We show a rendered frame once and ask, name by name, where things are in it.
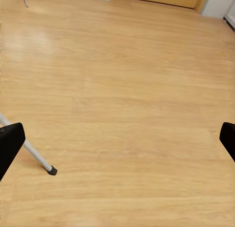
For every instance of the camera tripod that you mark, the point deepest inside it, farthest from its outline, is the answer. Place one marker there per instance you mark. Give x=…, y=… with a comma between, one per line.
x=50, y=169

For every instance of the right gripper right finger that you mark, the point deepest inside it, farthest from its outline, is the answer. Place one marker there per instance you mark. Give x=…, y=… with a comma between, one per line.
x=227, y=138

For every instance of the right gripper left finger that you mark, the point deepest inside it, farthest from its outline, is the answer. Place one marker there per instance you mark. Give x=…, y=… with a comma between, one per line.
x=12, y=138

